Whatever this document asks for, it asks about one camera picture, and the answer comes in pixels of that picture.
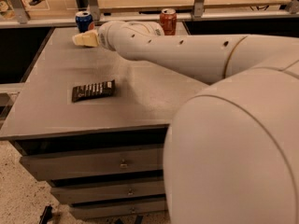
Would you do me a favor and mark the dark rxbar chocolate bar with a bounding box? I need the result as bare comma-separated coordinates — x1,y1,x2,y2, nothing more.
72,80,116,103

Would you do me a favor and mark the black clamp on floor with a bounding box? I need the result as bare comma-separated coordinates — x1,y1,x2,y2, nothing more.
38,205,52,224

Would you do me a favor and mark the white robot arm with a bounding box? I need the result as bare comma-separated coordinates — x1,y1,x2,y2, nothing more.
73,21,299,224

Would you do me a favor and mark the blue pepsi can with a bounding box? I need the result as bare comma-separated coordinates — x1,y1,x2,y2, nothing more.
75,10,94,33

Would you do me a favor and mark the grey drawer cabinet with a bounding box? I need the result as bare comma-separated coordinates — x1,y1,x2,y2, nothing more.
1,28,205,219

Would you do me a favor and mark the metal railing frame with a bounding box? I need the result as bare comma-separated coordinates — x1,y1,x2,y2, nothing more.
1,0,298,28

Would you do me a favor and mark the orange soda can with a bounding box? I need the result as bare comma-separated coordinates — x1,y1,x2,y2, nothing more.
160,8,177,35

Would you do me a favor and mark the small black shelf object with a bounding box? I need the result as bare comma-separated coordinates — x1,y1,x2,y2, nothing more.
29,0,43,6

